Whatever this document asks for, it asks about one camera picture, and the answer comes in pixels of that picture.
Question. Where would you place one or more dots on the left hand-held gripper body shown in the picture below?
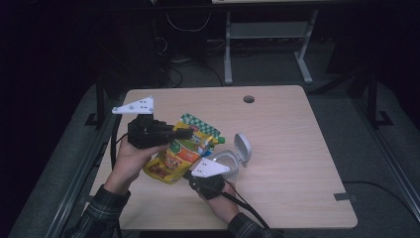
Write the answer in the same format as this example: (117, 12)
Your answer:
(145, 132)

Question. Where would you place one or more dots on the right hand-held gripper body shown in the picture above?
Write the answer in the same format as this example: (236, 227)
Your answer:
(208, 185)

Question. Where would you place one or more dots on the yellow seasoning pouch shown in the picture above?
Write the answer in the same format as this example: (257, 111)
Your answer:
(185, 155)

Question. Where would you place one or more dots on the person's right hand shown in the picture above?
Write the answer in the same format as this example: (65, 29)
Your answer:
(224, 206)

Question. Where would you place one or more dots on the person's left hand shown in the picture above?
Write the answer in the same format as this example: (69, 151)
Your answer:
(128, 165)

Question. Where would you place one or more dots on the grey tape piece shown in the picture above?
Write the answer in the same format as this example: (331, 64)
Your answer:
(341, 197)

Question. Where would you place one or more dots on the black metal stand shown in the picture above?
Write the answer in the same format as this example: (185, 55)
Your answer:
(373, 99)

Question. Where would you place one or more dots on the grey metal floor rail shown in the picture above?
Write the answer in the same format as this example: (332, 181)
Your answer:
(71, 198)
(396, 172)

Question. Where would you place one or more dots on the white metal desk frame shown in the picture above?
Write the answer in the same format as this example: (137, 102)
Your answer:
(264, 30)

